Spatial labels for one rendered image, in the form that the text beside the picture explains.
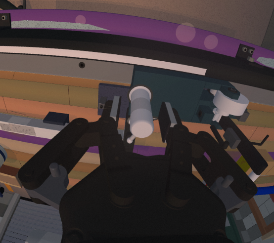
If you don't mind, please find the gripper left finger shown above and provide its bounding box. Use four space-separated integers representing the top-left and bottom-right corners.
17 95 131 191

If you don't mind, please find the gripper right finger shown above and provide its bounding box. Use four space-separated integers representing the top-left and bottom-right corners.
158 101 258 202

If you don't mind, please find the black bar with white tip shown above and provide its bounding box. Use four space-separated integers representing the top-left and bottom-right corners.
220 116 269 182

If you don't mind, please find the blue bar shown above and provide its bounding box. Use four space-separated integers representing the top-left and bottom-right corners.
255 186 274 196

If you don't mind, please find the white round clamp knob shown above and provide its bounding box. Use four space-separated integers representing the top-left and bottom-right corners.
209 88 250 123

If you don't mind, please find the teal carriage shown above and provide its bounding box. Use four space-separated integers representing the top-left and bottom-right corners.
130 65 250 131

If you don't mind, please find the purple and black saw table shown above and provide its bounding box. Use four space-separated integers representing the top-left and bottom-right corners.
0 8 274 158

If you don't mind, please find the yellow label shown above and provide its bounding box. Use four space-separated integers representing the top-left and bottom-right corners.
236 155 250 171

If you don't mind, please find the dark blue block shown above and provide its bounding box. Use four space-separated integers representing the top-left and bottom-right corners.
43 112 70 126

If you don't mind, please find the grey block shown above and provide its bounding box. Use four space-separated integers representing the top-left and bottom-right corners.
223 127 242 149

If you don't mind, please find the thin black rod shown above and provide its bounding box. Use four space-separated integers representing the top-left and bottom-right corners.
210 124 229 149

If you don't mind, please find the black hex key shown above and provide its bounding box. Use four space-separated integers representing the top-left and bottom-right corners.
251 134 270 147

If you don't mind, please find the grey and white flat strip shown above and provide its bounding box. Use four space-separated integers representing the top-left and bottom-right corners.
0 113 63 139

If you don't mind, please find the dark purple block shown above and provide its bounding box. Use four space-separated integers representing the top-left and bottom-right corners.
97 82 132 118

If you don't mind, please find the brown box with grey tiles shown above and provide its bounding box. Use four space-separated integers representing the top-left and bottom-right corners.
226 193 274 243

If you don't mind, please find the grey fence plate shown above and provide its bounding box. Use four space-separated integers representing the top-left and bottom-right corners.
0 53 274 107

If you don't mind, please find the grey ribbed tray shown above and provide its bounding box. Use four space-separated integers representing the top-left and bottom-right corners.
0 191 63 243

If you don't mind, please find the white scale strip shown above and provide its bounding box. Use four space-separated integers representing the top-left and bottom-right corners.
0 45 207 76

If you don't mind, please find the white cylindrical handle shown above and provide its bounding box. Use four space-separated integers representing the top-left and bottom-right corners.
126 85 155 144

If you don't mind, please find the black bracket with two screws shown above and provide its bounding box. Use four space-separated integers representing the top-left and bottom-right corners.
235 43 256 63

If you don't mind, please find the black bracket with one screw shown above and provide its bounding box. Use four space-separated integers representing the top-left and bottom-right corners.
0 13 12 30

